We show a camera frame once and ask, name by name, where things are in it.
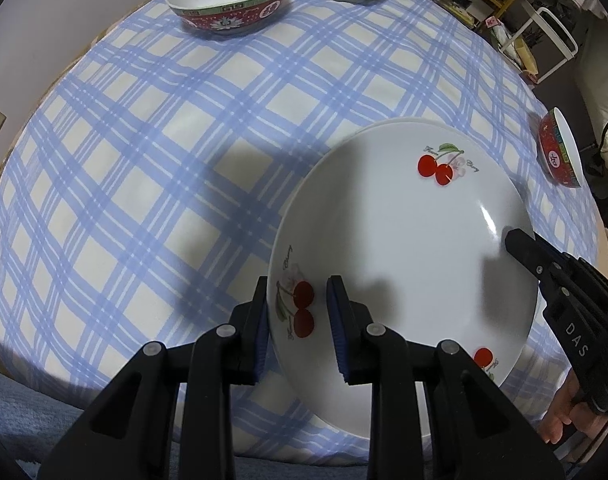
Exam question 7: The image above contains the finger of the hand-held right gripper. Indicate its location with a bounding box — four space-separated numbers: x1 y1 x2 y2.
504 228 566 291

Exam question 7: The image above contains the white cherry print plate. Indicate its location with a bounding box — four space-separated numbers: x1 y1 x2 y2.
266 120 541 443

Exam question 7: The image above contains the blue plaid tablecloth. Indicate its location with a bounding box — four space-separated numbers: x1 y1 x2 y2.
0 0 602 466

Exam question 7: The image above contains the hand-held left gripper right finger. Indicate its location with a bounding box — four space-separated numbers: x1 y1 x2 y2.
326 275 567 480

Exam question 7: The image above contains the person's right hand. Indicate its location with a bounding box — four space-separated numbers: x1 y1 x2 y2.
539 372 592 446

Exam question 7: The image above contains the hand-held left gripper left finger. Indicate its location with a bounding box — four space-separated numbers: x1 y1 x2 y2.
36 276 271 480

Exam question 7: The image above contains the grey-blue fleece clothing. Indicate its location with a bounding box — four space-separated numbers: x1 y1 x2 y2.
0 360 570 480

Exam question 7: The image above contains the white trolley cart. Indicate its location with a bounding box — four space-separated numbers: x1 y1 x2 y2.
494 5 580 83

